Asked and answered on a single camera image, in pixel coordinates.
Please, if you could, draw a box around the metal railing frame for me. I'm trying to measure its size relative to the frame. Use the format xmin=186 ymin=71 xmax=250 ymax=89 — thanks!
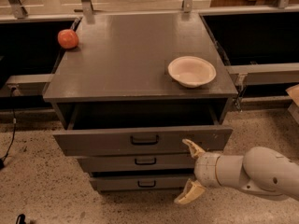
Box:
xmin=0 ymin=0 xmax=299 ymax=22

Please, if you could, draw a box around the grey top drawer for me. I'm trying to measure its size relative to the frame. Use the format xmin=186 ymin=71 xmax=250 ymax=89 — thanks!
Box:
xmin=53 ymin=108 xmax=233 ymax=157

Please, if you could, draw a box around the white bowl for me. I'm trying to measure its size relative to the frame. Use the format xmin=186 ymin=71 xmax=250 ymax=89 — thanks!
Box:
xmin=167 ymin=56 xmax=217 ymax=88

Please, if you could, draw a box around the black cable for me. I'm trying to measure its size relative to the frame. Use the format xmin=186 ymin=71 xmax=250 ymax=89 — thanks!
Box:
xmin=0 ymin=87 xmax=18 ymax=170

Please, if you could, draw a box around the grey bottom drawer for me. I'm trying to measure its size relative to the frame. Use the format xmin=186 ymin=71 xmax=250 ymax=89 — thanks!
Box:
xmin=90 ymin=174 xmax=193 ymax=192

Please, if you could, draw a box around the red apple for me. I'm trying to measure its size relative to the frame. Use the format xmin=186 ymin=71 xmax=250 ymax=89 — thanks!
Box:
xmin=58 ymin=29 xmax=78 ymax=49

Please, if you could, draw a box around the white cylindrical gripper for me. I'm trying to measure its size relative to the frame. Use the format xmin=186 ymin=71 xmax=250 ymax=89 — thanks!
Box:
xmin=174 ymin=139 xmax=221 ymax=204

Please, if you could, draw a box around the black object at floor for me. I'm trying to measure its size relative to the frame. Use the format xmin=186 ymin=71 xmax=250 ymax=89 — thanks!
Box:
xmin=15 ymin=214 xmax=27 ymax=224

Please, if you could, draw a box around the metal clamp latch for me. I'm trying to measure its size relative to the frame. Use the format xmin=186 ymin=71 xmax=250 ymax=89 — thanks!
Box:
xmin=235 ymin=73 xmax=248 ymax=112

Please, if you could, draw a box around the black top drawer handle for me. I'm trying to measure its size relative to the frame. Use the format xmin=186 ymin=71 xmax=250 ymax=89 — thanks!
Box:
xmin=130 ymin=135 xmax=160 ymax=146

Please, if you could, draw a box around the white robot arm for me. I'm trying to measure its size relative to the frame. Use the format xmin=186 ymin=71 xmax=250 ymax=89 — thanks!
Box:
xmin=174 ymin=139 xmax=299 ymax=204

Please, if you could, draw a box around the grey drawer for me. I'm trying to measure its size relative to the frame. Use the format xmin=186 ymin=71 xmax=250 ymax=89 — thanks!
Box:
xmin=53 ymin=108 xmax=233 ymax=157
xmin=78 ymin=153 xmax=194 ymax=173
xmin=90 ymin=174 xmax=193 ymax=192

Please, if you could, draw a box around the grey drawer cabinet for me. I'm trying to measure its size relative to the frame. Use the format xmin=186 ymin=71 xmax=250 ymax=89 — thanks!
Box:
xmin=43 ymin=12 xmax=236 ymax=178

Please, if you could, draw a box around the grey middle drawer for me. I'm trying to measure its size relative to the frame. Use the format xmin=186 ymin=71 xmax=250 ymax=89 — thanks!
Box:
xmin=78 ymin=153 xmax=194 ymax=173

